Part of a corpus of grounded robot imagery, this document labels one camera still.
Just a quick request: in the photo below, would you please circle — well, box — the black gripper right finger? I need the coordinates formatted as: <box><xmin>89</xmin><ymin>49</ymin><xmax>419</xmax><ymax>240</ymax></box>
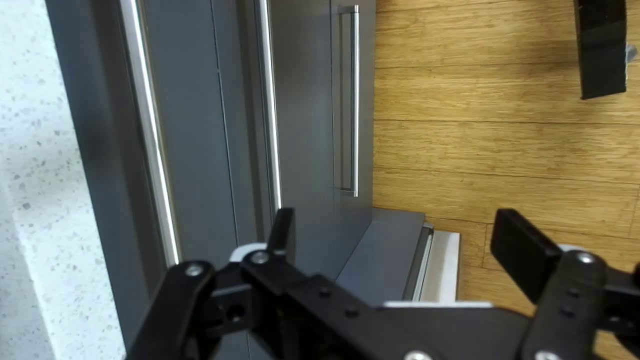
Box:
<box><xmin>488</xmin><ymin>205</ymin><xmax>640</xmax><ymax>360</ymax></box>

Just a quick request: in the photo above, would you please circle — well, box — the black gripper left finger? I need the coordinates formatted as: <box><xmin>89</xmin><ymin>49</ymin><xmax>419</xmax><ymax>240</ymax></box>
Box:
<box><xmin>127</xmin><ymin>205</ymin><xmax>437</xmax><ymax>360</ymax></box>

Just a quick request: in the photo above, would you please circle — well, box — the shallow grey drawer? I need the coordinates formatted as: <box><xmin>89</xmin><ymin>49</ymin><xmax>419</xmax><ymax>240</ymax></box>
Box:
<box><xmin>45</xmin><ymin>0</ymin><xmax>243</xmax><ymax>348</ymax></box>

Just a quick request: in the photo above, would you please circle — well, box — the lowest grey drawer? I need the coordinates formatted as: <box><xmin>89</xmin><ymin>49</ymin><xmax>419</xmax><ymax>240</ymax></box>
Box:
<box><xmin>331</xmin><ymin>0</ymin><xmax>377</xmax><ymax>209</ymax></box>

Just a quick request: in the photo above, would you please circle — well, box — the black flat bar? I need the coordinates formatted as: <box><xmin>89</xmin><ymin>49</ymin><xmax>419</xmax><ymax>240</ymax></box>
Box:
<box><xmin>572</xmin><ymin>0</ymin><xmax>630</xmax><ymax>101</ymax></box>

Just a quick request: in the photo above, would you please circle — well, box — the shallow drawer metal handle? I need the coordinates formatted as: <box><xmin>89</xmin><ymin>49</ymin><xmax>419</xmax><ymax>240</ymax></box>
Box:
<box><xmin>118</xmin><ymin>0</ymin><xmax>184</xmax><ymax>267</ymax></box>

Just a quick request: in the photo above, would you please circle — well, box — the lowest drawer metal handle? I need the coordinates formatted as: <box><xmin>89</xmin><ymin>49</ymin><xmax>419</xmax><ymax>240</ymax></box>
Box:
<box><xmin>338</xmin><ymin>3</ymin><xmax>363</xmax><ymax>197</ymax></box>

